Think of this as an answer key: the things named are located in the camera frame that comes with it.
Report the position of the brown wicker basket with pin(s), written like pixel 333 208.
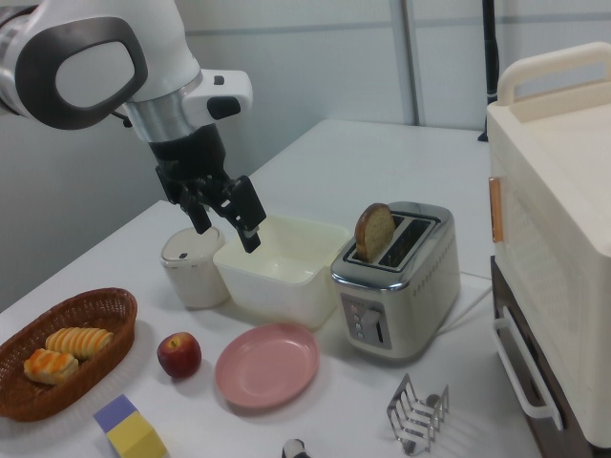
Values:
pixel 100 372

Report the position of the purple block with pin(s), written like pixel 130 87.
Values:
pixel 114 412

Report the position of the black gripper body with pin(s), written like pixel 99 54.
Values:
pixel 188 152

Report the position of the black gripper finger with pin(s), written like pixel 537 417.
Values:
pixel 248 210
pixel 198 214

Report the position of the black vertical pole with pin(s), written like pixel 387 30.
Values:
pixel 491 47

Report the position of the white rectangular plastic container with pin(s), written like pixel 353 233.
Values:
pixel 286 296

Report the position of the long ridged bread roll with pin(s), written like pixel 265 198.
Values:
pixel 78 341

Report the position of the red apple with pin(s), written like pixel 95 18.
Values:
pixel 179 355

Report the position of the small cream trash can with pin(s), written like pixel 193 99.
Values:
pixel 191 276

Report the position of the cream wooden cabinet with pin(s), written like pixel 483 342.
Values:
pixel 554 200

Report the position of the silver toaster lever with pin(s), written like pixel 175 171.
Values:
pixel 373 318

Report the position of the square glazed pastry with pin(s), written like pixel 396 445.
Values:
pixel 50 366

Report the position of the brown bread slice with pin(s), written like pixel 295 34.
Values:
pixel 374 234

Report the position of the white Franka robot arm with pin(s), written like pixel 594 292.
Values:
pixel 157 28

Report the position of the panda toy figure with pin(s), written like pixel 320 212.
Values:
pixel 295 449

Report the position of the cream and chrome toaster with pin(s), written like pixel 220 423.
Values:
pixel 410 305

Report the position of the silver toast rack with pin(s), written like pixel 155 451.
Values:
pixel 417 415

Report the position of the yellow block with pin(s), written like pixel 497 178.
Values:
pixel 136 436

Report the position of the pink plate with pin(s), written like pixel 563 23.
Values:
pixel 267 365

